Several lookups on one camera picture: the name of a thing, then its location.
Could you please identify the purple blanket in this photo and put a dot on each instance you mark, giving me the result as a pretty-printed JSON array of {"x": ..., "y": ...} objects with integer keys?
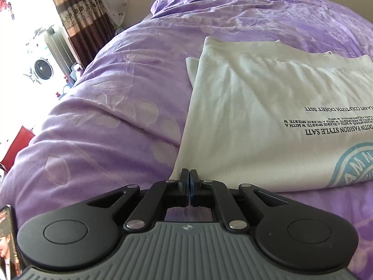
[{"x": 122, "y": 99}]

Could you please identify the brown patterned curtain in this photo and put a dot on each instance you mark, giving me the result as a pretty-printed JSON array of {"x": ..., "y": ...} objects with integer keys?
[{"x": 78, "y": 11}]

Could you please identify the grey patterned hanging cloth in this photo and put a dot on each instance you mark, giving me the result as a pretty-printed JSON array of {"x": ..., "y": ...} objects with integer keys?
[{"x": 114, "y": 0}]

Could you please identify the red hanging decoration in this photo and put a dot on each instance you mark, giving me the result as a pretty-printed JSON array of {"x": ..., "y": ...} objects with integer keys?
[{"x": 7, "y": 0}]

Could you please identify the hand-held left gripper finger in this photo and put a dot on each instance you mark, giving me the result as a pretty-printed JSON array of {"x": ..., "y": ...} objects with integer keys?
[
  {"x": 193, "y": 184},
  {"x": 186, "y": 184}
]

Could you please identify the white washing machine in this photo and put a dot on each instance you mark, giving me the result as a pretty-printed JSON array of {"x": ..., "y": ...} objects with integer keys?
[{"x": 42, "y": 68}]

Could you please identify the red box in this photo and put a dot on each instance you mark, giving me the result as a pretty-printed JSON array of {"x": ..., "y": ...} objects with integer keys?
[{"x": 14, "y": 147}]

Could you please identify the white printed sweatshirt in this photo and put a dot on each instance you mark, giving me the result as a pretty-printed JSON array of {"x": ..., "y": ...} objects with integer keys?
[{"x": 256, "y": 113}]

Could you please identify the smartphone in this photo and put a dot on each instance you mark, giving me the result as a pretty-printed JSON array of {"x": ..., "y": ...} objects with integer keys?
[{"x": 8, "y": 239}]

